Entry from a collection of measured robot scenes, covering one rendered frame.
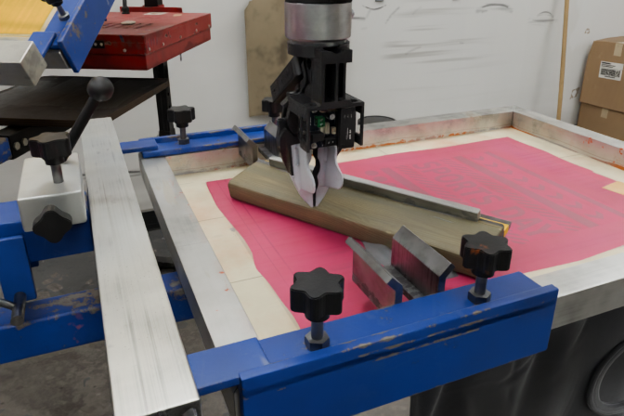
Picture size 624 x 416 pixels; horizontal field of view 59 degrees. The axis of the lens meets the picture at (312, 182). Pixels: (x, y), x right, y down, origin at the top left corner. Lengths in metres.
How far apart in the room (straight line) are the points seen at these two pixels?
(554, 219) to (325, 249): 0.33
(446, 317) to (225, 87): 2.35
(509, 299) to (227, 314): 0.25
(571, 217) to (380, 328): 0.43
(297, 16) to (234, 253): 0.29
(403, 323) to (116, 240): 0.28
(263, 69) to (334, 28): 2.11
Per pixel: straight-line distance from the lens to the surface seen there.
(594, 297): 0.62
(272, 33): 2.71
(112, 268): 0.51
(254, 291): 0.61
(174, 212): 0.72
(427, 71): 3.23
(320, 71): 0.60
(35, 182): 0.62
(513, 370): 0.74
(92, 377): 2.06
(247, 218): 0.76
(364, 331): 0.48
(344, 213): 0.70
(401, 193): 0.71
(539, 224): 0.80
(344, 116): 0.62
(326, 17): 0.61
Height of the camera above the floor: 1.29
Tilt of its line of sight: 22 degrees down
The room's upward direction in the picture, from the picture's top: straight up
